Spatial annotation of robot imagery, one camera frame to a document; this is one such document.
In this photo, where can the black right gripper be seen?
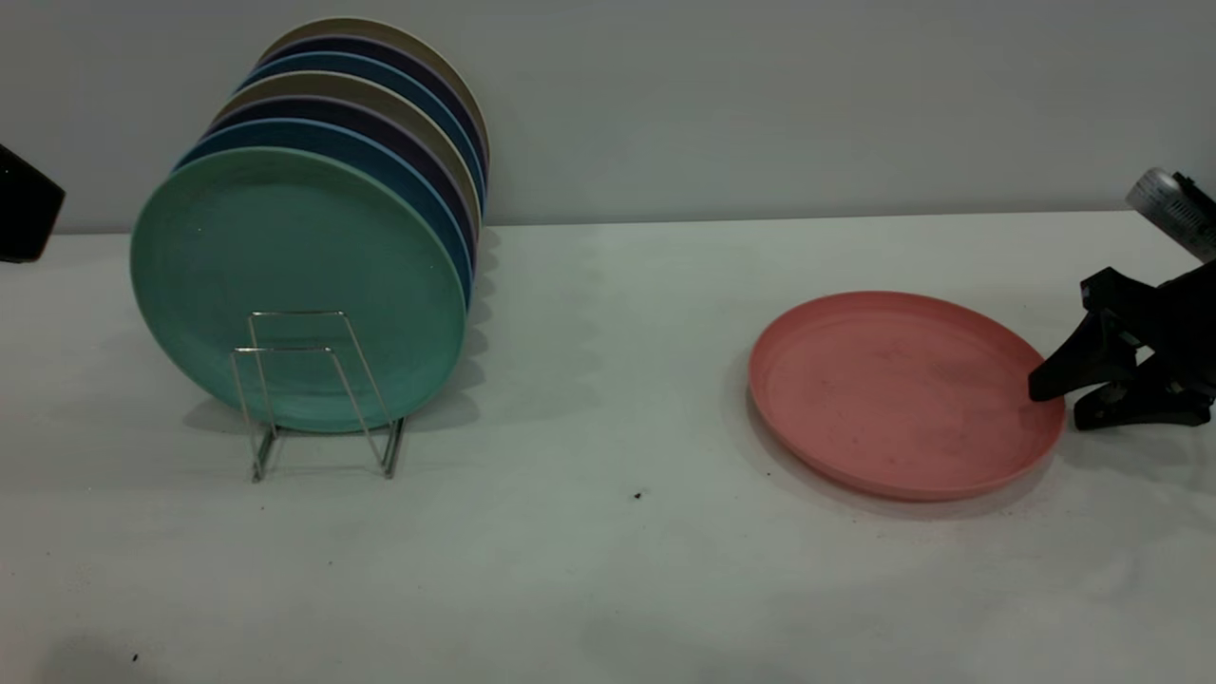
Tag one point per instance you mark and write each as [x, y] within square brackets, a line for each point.
[1183, 318]

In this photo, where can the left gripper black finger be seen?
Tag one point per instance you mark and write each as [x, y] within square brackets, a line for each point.
[24, 209]

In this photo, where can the pink plate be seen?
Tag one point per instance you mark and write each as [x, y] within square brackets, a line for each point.
[893, 399]

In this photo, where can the green plate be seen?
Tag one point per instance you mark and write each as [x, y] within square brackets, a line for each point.
[285, 266]

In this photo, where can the teal blue plate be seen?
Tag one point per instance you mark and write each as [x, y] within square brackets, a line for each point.
[323, 135]
[361, 64]

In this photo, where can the beige plate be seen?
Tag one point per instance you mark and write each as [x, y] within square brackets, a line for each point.
[361, 28]
[323, 85]

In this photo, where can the dark purple plate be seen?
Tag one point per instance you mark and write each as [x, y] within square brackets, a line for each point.
[366, 45]
[332, 109]

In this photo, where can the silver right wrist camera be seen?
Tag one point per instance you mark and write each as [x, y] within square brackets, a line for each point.
[1173, 209]

